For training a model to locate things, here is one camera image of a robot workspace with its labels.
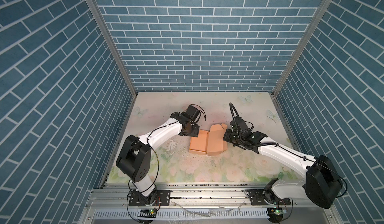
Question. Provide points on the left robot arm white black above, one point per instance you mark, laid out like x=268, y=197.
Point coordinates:
x=134, y=158

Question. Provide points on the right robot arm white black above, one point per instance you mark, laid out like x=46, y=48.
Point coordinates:
x=320, y=182

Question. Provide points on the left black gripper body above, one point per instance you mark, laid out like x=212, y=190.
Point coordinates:
x=193, y=130

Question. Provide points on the aluminium front rail frame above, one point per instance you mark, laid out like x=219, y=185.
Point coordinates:
x=198, y=202

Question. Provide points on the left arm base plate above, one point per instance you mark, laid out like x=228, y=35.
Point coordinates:
x=161, y=197

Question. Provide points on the pink cardboard paper box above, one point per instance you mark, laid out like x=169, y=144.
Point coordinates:
x=211, y=142

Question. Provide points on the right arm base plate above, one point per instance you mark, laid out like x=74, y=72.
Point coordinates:
x=260, y=197

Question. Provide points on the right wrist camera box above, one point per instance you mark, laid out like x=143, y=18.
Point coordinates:
x=240, y=125

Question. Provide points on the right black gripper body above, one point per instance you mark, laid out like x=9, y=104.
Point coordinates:
x=229, y=136

